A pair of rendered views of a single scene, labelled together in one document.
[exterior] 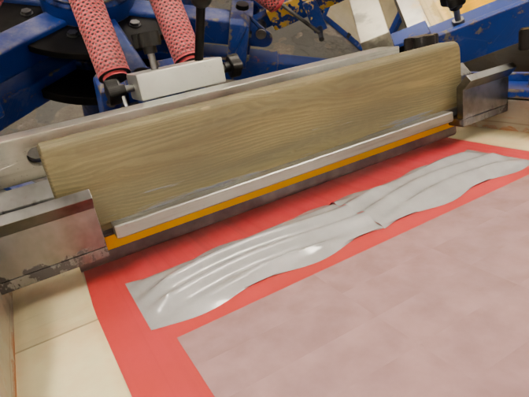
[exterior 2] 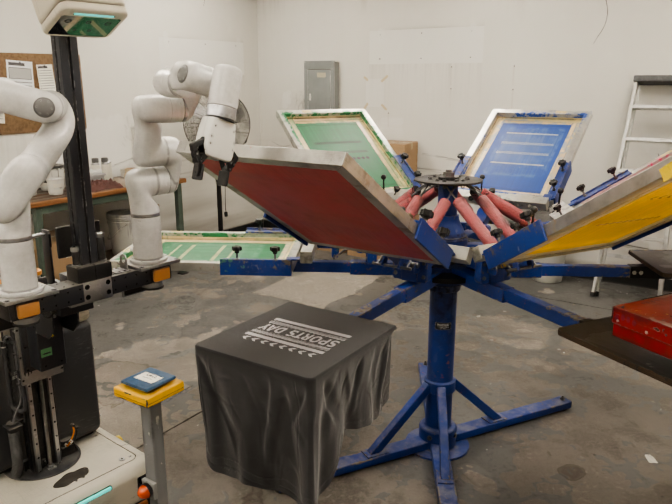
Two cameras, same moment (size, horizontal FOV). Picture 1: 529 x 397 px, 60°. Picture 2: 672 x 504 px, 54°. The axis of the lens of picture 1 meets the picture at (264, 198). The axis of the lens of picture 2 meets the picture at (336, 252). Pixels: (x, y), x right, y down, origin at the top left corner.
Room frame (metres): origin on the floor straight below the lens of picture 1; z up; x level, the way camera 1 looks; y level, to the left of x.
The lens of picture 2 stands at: (-0.49, -2.11, 1.73)
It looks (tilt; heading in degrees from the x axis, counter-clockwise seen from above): 15 degrees down; 71
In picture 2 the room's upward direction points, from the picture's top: straight up
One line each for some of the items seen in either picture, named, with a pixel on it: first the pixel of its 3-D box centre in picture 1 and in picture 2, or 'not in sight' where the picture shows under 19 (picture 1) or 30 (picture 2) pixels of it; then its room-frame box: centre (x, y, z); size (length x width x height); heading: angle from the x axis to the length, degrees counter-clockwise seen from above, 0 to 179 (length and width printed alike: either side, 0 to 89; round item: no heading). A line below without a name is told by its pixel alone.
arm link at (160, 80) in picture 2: not in sight; (176, 96); (-0.27, -0.05, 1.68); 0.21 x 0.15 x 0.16; 109
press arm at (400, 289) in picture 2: not in sight; (376, 308); (0.44, 0.08, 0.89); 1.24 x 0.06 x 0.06; 37
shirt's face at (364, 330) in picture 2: not in sight; (298, 335); (0.05, -0.22, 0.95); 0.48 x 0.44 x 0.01; 37
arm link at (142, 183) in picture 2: not in sight; (146, 191); (-0.37, 0.15, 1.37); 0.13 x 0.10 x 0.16; 19
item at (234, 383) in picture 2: not in sight; (253, 426); (-0.14, -0.36, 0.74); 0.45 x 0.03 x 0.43; 127
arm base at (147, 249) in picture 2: not in sight; (144, 237); (-0.38, 0.16, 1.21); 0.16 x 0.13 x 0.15; 122
